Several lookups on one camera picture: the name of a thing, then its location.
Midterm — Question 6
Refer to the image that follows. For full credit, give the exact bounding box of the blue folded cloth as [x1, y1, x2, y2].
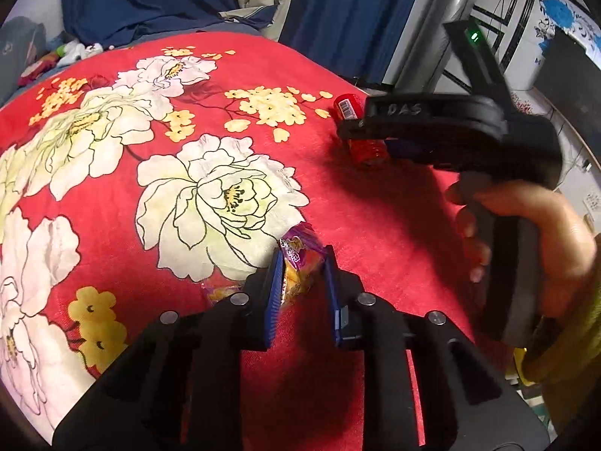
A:
[218, 4, 278, 29]

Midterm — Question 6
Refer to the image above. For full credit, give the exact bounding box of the red floral blanket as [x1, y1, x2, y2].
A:
[0, 32, 522, 447]

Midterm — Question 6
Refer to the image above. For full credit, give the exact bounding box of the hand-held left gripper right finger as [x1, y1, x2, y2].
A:
[324, 244, 550, 451]

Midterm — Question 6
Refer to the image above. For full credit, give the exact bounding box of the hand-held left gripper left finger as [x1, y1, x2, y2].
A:
[53, 247, 285, 451]

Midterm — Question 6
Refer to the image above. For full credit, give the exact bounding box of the red drink can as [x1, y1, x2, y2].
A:
[332, 95, 390, 169]

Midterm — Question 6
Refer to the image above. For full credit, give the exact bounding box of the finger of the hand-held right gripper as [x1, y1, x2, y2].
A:
[337, 117, 393, 142]
[385, 138, 460, 173]

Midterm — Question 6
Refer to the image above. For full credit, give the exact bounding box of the black wall television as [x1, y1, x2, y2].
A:
[533, 28, 601, 142]

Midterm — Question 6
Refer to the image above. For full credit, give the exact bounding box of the white plush toy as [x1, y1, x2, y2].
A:
[56, 40, 104, 64]

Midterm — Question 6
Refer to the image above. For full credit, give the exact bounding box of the blue curtain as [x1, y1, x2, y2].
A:
[279, 0, 430, 78]
[61, 0, 278, 50]

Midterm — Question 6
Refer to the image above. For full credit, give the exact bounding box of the blue flower wall decal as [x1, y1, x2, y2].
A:
[535, 0, 592, 57]

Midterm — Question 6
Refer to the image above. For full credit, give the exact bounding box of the person's right hand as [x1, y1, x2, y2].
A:
[445, 182, 599, 322]

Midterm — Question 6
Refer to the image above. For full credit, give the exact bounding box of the person's right forearm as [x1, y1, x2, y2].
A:
[519, 239, 601, 433]

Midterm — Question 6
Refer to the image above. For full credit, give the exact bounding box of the red green plush toy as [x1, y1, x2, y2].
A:
[19, 44, 66, 88]

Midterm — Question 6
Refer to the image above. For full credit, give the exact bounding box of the grey heart print sofa cover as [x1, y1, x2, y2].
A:
[0, 16, 48, 104]

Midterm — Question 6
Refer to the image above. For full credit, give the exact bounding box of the silver tower air conditioner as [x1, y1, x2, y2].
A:
[392, 0, 484, 99]

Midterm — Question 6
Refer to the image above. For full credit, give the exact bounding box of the purple yellow snack wrapper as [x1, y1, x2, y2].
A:
[202, 223, 328, 313]

